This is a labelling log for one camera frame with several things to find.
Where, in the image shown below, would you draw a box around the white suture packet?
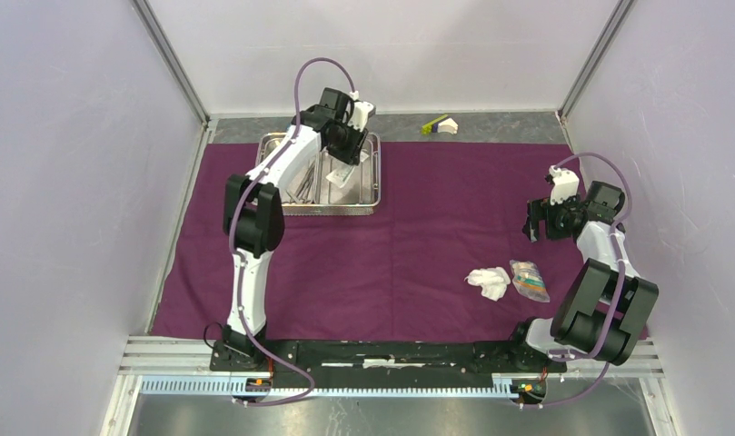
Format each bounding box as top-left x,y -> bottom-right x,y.
325,151 -> 370,189

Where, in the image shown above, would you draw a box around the steel surgical tray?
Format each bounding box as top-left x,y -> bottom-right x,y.
248,126 -> 381,216

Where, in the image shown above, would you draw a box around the clear bag of supplies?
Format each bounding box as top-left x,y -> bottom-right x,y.
510,260 -> 551,303

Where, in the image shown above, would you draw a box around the white gauze wad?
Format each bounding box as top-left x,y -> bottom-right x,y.
464,267 -> 511,302

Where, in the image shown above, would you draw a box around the purple cloth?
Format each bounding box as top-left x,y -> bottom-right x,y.
147,140 -> 650,344

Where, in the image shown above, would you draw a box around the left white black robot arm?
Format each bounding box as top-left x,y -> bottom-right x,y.
215,88 -> 376,371

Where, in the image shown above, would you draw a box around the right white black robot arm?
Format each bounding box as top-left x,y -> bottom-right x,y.
506,181 -> 659,371

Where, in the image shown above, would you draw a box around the steel surgical instruments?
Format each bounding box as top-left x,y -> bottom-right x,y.
285,161 -> 318,204

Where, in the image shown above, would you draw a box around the green white toy block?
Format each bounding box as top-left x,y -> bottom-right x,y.
420,114 -> 459,135

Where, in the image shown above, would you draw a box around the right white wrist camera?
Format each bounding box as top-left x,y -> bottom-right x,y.
548,165 -> 580,205

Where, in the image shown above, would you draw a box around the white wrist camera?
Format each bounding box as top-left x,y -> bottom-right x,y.
347,91 -> 376,132
548,165 -> 580,205

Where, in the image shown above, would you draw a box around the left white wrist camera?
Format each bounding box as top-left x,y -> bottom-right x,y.
347,91 -> 376,132

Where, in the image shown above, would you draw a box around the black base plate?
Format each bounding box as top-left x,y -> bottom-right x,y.
210,338 -> 567,374

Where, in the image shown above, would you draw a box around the blue toothed cable rail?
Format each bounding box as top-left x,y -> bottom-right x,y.
140,375 -> 518,400

